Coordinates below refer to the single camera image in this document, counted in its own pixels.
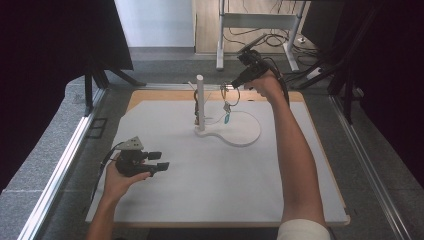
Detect white table mat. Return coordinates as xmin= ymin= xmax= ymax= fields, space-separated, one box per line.
xmin=85 ymin=99 xmax=350 ymax=225

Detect white sleeve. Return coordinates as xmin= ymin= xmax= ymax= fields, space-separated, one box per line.
xmin=276 ymin=218 xmax=332 ymax=240

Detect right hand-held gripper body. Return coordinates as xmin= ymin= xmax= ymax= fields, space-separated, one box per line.
xmin=235 ymin=33 xmax=272 ymax=86

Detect white desk frame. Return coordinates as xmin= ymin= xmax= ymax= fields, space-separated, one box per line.
xmin=215 ymin=0 xmax=307 ymax=72

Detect black floor cables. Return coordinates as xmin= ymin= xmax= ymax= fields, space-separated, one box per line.
xmin=222 ymin=0 xmax=323 ymax=68

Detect person's left hand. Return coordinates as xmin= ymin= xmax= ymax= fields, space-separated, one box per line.
xmin=103 ymin=153 xmax=152 ymax=202

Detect white work board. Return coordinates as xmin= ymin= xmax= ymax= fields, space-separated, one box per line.
xmin=84 ymin=89 xmax=352 ymax=228

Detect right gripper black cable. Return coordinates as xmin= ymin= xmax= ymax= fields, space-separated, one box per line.
xmin=262 ymin=56 xmax=292 ymax=108

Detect aluminium rail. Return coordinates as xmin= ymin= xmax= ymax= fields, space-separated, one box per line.
xmin=16 ymin=87 xmax=108 ymax=240
xmin=328 ymin=94 xmax=415 ymax=240

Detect black curtain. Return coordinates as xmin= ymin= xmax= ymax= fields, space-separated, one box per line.
xmin=346 ymin=0 xmax=424 ymax=189
xmin=0 ymin=0 xmax=135 ymax=195

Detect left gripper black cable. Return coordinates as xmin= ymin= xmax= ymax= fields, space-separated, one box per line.
xmin=89 ymin=141 xmax=127 ymax=205

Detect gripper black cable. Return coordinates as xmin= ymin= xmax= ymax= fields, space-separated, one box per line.
xmin=89 ymin=141 xmax=127 ymax=205
xmin=262 ymin=56 xmax=292 ymax=108

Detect dark monitor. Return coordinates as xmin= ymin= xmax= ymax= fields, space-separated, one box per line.
xmin=300 ymin=0 xmax=346 ymax=52

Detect person's right hand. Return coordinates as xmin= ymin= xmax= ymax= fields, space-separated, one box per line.
xmin=244 ymin=70 xmax=285 ymax=103

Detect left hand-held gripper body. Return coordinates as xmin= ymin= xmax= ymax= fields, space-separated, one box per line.
xmin=114 ymin=135 xmax=158 ymax=178

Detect black metal stand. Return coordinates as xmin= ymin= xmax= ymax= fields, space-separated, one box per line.
xmin=82 ymin=54 xmax=148 ymax=118
xmin=285 ymin=0 xmax=388 ymax=126

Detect white key stand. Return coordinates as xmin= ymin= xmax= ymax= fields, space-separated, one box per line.
xmin=187 ymin=74 xmax=263 ymax=148

